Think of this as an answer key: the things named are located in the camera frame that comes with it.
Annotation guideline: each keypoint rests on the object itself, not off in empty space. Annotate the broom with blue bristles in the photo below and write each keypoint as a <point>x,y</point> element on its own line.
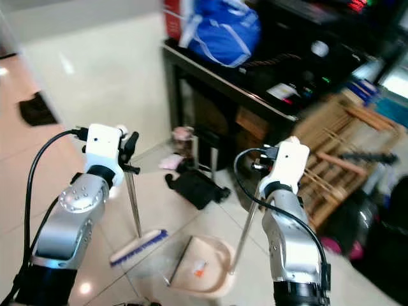
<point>140,247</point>

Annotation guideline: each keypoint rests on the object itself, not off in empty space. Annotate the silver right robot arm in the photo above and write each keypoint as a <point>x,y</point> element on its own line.
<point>290,242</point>

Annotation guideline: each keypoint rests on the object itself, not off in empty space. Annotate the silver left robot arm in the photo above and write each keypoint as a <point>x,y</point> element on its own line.
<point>67,223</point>

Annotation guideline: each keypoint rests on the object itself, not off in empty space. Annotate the black bag on floor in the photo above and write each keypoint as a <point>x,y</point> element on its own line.
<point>37,109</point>

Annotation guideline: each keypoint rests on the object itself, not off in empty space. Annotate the pink cloth item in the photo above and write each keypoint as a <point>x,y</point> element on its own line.
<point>170,163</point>

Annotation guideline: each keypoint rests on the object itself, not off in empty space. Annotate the black device with white label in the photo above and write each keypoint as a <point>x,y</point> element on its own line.
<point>287,94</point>

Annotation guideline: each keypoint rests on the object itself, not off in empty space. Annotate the wooden rack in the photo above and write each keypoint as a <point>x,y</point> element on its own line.
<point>338,140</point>

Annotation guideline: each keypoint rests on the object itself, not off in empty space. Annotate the black table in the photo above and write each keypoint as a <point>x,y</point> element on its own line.
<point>210,95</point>

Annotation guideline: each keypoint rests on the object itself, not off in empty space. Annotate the white round object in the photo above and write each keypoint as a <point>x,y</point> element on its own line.
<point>320,48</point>

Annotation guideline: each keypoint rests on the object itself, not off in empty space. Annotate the red box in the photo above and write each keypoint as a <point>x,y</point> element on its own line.
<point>172,19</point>

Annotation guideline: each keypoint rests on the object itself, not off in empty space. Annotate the blue bag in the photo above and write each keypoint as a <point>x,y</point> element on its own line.
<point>220,35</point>

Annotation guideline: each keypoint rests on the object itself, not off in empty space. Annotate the black bin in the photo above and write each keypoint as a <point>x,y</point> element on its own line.
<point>376,248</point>

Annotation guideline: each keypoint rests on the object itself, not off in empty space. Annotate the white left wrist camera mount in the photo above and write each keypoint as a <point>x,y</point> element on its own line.
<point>105,146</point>

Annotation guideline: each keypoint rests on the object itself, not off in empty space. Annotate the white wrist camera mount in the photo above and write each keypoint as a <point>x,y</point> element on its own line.
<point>105,146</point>
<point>290,159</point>

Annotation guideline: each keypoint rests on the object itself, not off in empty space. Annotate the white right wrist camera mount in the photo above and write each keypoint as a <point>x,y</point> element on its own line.
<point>290,159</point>

